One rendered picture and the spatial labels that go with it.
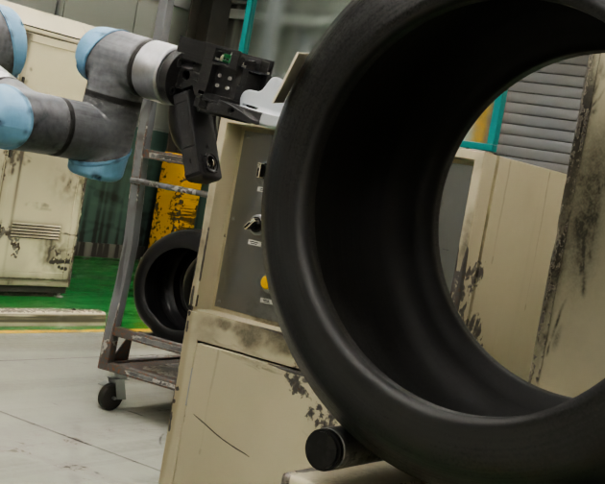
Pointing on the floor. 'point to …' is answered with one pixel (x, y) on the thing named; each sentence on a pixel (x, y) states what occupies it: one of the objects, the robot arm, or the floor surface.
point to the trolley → (150, 268)
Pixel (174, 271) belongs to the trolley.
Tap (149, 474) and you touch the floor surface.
